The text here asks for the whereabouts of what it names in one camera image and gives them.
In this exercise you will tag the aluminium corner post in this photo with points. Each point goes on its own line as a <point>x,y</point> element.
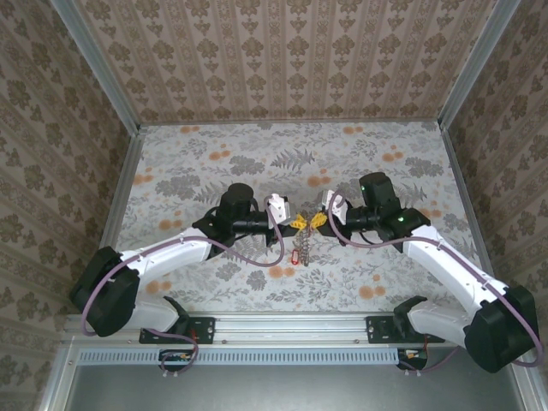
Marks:
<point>475,64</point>
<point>102,68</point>

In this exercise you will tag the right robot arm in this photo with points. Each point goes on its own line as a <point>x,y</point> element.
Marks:
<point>449,265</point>

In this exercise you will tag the floral patterned table cover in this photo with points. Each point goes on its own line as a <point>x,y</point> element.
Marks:
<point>278,180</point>

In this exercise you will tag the long aluminium mounting rail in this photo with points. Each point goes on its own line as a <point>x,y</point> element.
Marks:
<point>291,327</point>

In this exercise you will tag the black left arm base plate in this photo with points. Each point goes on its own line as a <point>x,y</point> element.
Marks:
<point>201,327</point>

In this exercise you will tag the aluminium frame bar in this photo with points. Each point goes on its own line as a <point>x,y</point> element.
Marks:
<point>60,377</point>
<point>524,385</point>

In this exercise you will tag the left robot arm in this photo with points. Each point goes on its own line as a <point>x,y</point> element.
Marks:
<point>171,257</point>

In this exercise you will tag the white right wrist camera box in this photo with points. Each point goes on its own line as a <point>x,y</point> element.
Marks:
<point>329,200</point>

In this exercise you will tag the small red key tag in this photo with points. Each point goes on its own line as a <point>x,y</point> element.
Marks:
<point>295,257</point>

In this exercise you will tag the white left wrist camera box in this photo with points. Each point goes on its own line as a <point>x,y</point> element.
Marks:
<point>280,210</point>

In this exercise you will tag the grey metal panel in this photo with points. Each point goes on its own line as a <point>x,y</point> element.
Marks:
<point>291,389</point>

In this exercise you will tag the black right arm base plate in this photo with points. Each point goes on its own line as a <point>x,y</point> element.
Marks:
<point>381,329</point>

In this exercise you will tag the aluminium table side rail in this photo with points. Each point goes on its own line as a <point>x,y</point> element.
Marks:
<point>121,188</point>
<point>464,192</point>

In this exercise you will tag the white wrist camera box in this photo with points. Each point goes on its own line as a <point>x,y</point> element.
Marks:
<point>329,200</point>
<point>280,210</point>

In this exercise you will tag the large silver keyring with rings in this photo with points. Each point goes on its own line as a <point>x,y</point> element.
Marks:
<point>305,248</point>

